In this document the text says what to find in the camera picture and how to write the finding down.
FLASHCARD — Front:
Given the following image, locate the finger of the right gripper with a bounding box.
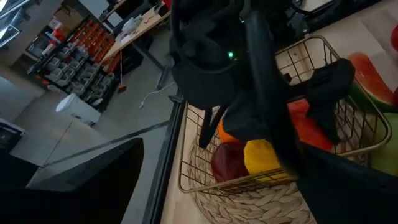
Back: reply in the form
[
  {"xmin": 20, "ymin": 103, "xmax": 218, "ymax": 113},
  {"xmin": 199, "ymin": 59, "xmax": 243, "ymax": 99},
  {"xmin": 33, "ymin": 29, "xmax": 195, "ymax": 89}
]
[
  {"xmin": 198, "ymin": 105, "xmax": 230, "ymax": 149},
  {"xmin": 305, "ymin": 58, "xmax": 356, "ymax": 146}
]

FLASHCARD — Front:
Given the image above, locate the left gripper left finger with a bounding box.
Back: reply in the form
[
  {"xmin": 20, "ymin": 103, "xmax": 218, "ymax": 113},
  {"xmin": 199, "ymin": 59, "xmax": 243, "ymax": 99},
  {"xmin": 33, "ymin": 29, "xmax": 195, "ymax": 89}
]
[{"xmin": 0, "ymin": 138, "xmax": 146, "ymax": 224}]

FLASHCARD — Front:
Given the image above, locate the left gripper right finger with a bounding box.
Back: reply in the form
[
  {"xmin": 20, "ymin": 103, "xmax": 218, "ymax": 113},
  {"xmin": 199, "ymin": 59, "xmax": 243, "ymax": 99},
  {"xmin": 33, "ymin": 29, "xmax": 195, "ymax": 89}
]
[{"xmin": 297, "ymin": 142, "xmax": 398, "ymax": 224}]

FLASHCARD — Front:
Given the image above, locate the orange fruit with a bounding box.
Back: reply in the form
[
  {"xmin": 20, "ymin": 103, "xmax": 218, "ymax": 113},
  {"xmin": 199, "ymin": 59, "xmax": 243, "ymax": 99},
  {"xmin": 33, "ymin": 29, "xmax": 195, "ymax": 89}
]
[{"xmin": 216, "ymin": 118, "xmax": 242, "ymax": 144}]

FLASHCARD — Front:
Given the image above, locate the dark maroon plum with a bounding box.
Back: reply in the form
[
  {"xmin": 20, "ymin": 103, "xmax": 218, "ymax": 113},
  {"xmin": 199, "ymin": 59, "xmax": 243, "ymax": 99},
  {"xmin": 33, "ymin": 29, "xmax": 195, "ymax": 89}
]
[{"xmin": 210, "ymin": 141, "xmax": 249, "ymax": 184}]

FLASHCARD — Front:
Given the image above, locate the yellow bell pepper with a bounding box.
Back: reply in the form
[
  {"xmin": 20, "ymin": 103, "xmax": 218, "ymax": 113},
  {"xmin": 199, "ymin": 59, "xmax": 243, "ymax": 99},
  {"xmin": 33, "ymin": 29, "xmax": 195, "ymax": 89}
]
[{"xmin": 243, "ymin": 139, "xmax": 289, "ymax": 183}]

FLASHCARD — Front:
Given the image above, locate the watermelon slice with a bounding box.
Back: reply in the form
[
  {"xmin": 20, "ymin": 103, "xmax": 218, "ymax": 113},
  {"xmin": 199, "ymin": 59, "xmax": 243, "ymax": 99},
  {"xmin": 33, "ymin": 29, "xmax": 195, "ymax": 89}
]
[{"xmin": 346, "ymin": 52, "xmax": 397, "ymax": 113}]

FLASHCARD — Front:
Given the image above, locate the grey desk leg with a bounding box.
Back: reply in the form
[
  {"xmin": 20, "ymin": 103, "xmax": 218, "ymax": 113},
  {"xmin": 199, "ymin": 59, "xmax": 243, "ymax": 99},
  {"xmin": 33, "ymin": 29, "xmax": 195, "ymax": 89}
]
[{"xmin": 156, "ymin": 54, "xmax": 175, "ymax": 91}]

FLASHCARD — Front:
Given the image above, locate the green pear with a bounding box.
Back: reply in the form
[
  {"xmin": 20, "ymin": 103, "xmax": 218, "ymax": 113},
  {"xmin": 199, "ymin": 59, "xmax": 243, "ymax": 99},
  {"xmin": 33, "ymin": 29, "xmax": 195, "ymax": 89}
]
[{"xmin": 368, "ymin": 111, "xmax": 398, "ymax": 177}]

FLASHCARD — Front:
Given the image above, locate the wooden workbench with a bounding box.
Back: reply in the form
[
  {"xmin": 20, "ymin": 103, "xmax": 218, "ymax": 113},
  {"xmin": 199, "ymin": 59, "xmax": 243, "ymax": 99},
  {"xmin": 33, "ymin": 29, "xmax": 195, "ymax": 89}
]
[{"xmin": 101, "ymin": 0, "xmax": 172, "ymax": 63}]

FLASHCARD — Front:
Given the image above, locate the orange-headed broom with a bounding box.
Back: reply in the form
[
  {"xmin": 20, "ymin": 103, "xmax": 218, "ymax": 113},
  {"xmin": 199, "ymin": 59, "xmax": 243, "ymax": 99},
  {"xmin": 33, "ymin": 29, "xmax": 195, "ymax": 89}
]
[{"xmin": 116, "ymin": 51, "xmax": 128, "ymax": 94}]

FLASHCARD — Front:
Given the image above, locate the white bin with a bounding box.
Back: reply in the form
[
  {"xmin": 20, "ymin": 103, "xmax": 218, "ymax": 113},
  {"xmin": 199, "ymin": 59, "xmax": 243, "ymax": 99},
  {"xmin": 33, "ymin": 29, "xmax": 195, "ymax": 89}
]
[{"xmin": 55, "ymin": 93, "xmax": 102, "ymax": 126}]

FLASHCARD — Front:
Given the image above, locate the storage shelf with parts bins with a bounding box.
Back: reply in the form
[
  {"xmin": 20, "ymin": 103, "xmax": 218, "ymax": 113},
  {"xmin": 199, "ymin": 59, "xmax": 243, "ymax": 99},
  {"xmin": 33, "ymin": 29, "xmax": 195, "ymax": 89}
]
[{"xmin": 26, "ymin": 18, "xmax": 125, "ymax": 106}]

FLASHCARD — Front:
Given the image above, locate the brown cardboard box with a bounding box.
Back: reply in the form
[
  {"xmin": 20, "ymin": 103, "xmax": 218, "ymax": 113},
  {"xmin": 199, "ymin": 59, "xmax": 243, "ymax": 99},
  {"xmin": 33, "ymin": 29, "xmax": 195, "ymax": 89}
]
[{"xmin": 54, "ymin": 6, "xmax": 85, "ymax": 32}]

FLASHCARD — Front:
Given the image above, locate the gold wire basket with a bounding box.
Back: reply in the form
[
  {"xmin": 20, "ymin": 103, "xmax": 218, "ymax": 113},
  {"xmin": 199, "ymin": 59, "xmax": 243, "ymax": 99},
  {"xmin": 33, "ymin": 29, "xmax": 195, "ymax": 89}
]
[{"xmin": 178, "ymin": 34, "xmax": 392, "ymax": 194}]

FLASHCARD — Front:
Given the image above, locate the black aluminium table frame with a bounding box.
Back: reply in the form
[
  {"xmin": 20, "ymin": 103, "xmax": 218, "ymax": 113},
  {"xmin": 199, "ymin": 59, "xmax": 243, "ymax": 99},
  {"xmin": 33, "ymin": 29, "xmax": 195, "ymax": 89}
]
[{"xmin": 142, "ymin": 93, "xmax": 187, "ymax": 224}]

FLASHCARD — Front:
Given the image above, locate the white cable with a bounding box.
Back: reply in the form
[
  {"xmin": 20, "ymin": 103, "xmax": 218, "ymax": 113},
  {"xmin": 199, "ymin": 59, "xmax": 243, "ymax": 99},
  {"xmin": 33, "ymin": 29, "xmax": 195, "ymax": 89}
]
[{"xmin": 139, "ymin": 81, "xmax": 175, "ymax": 109}]

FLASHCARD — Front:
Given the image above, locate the wire mesh basket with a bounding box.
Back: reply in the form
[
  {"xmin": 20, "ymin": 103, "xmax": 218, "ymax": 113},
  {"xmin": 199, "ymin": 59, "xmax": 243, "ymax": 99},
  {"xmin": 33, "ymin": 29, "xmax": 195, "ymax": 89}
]
[{"xmin": 186, "ymin": 133, "xmax": 371, "ymax": 224}]

